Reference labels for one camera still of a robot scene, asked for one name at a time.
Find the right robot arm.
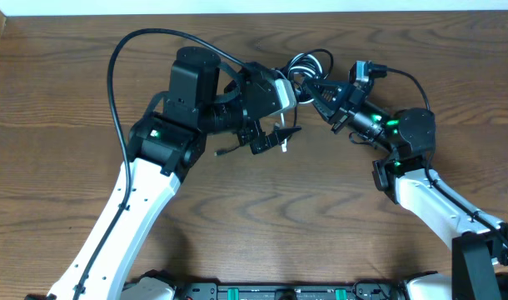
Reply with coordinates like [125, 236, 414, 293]
[305, 79, 508, 299]

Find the white usb cable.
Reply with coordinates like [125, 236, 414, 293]
[273, 56, 324, 153]

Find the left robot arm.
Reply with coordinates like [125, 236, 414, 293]
[48, 47, 296, 299]

